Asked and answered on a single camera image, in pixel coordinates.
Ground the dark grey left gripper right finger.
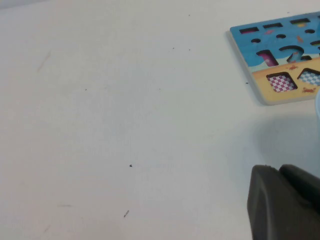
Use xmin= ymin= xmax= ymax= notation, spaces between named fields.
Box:
xmin=278 ymin=163 xmax=320 ymax=215

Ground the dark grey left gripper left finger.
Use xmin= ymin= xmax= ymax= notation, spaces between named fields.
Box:
xmin=246 ymin=164 xmax=320 ymax=240

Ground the ocean print wooden puzzle board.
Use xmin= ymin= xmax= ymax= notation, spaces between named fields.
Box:
xmin=229 ymin=11 xmax=320 ymax=106

